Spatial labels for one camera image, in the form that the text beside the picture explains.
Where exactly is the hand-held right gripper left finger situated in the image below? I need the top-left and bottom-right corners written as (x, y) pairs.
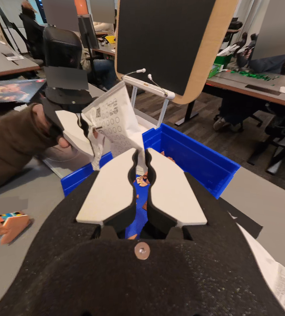
top-left (76, 148), bottom-right (137, 226)

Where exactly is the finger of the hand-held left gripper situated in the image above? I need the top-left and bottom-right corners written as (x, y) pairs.
top-left (55, 110), bottom-right (95, 157)

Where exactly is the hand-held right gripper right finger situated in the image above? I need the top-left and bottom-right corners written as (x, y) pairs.
top-left (145, 148), bottom-right (208, 227)

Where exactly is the pile of brown toy bricks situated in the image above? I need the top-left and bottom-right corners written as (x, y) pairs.
top-left (126, 151), bottom-right (175, 240)

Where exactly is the blue plastic bin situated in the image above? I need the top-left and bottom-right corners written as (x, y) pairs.
top-left (61, 123), bottom-right (241, 239)

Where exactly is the white printed paper bag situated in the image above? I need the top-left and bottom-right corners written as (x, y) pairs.
top-left (81, 81), bottom-right (148, 176)

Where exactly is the brown toy brick model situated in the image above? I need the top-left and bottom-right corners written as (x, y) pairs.
top-left (0, 211), bottom-right (32, 245)

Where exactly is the person's left forearm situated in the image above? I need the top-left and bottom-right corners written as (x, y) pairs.
top-left (0, 104), bottom-right (59, 197)

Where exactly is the grey desk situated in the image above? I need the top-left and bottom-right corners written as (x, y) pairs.
top-left (0, 83), bottom-right (285, 316)

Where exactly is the wooden office desk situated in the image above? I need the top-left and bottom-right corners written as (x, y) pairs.
top-left (207, 70), bottom-right (285, 109)

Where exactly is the person's left hand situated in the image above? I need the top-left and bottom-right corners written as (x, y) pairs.
top-left (32, 104), bottom-right (71, 149)

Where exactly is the dark monitor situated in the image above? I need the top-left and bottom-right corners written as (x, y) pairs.
top-left (78, 14), bottom-right (100, 50)

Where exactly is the grey instruction booklet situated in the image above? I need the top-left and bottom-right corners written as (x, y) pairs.
top-left (42, 146), bottom-right (95, 178)

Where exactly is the colourful printed box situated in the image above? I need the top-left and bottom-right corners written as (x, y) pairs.
top-left (0, 79), bottom-right (47, 103)

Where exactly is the black wood-rimmed panel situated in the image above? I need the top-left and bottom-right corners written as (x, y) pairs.
top-left (114, 0), bottom-right (239, 105)

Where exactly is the white paper sheet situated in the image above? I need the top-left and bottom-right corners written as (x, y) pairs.
top-left (227, 210), bottom-right (285, 316)

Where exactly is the black office chair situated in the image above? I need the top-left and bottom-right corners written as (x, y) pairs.
top-left (253, 109), bottom-right (285, 173)

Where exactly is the green box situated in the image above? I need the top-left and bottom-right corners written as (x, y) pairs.
top-left (208, 53), bottom-right (233, 78)

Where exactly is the pile of green toy bricks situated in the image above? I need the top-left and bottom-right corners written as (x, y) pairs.
top-left (230, 70), bottom-right (280, 80)

